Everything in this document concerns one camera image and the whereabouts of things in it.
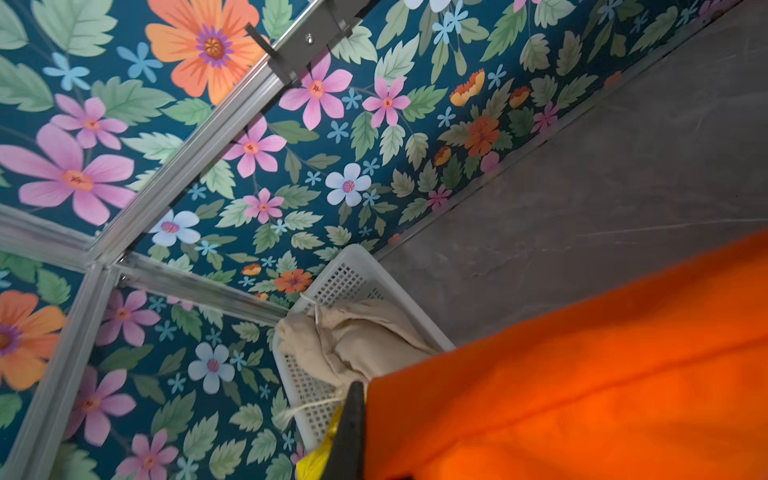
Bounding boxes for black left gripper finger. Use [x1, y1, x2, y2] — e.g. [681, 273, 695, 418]
[320, 381, 366, 480]

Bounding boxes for orange shorts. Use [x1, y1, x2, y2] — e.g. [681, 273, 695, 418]
[364, 233, 767, 479]

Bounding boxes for yellow shorts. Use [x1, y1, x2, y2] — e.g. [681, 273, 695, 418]
[296, 406, 343, 480]

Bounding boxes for beige shorts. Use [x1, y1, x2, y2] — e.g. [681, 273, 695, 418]
[276, 299, 438, 390]

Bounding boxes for white plastic laundry basket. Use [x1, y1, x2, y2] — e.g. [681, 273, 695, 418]
[272, 245, 455, 451]

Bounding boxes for aluminium frame post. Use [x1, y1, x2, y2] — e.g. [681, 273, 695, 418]
[87, 59, 297, 264]

